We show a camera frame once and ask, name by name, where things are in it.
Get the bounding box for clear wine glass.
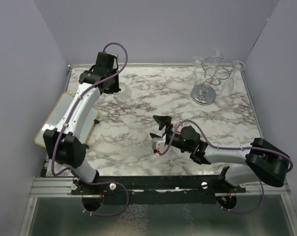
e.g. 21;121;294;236
189;57;204;86
115;82;140;107
221;60;246;96
213;49;224;66

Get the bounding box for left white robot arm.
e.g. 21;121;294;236
43;52;120;194

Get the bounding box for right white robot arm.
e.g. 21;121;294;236
150;115;293;192

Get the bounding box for chrome wine glass rack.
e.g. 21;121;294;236
190;56;232;105

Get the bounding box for small red white box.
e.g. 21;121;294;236
176;120;185;134

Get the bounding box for yellow framed whiteboard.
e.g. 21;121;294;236
34;92;99;148

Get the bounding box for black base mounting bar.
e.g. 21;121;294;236
71;175;245;205

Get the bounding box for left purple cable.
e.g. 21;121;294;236
51;42;128;177

